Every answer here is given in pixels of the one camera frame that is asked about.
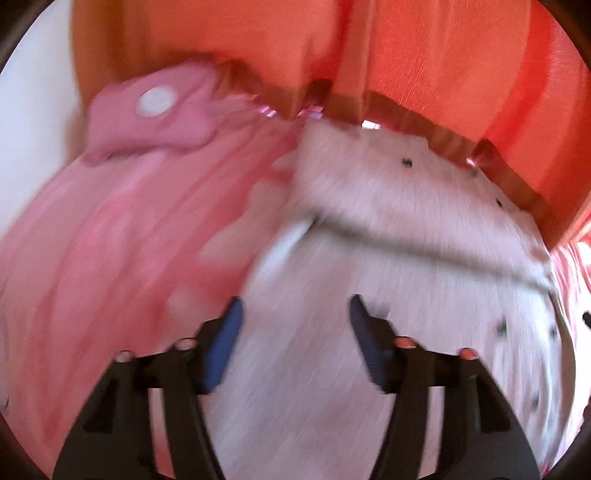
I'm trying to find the orange curtain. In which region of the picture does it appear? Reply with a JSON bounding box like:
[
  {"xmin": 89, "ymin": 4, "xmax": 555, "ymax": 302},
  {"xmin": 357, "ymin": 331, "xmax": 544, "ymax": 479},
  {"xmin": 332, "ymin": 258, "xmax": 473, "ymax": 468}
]
[{"xmin": 71, "ymin": 0, "xmax": 591, "ymax": 247}]

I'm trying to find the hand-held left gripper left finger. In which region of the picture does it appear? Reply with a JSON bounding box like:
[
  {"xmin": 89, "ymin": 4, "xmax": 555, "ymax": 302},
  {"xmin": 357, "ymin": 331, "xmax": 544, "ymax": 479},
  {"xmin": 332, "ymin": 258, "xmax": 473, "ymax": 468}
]
[{"xmin": 52, "ymin": 296, "xmax": 245, "ymax": 480}]

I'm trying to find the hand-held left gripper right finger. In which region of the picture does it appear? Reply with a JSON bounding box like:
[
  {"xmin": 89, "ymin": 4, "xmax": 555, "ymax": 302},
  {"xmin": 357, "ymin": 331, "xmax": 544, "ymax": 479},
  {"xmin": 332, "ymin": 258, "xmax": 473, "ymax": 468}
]
[{"xmin": 348, "ymin": 294, "xmax": 542, "ymax": 480}]

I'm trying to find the pink garment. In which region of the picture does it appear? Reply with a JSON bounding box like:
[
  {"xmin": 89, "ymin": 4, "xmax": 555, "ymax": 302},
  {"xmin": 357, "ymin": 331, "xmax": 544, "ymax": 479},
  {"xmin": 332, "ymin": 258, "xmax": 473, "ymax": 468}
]
[{"xmin": 0, "ymin": 111, "xmax": 305, "ymax": 480}]

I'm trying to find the white dotted small garment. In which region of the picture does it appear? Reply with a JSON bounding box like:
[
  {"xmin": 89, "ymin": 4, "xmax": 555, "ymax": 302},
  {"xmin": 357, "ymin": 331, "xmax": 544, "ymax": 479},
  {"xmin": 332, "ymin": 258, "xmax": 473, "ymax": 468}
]
[{"xmin": 203, "ymin": 124, "xmax": 578, "ymax": 480}]

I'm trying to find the pink pillow with white dot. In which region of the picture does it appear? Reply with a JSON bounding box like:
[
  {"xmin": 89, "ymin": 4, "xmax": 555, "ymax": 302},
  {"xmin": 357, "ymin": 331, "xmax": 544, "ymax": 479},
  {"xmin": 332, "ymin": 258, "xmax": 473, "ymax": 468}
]
[{"xmin": 83, "ymin": 59, "xmax": 259, "ymax": 163}]

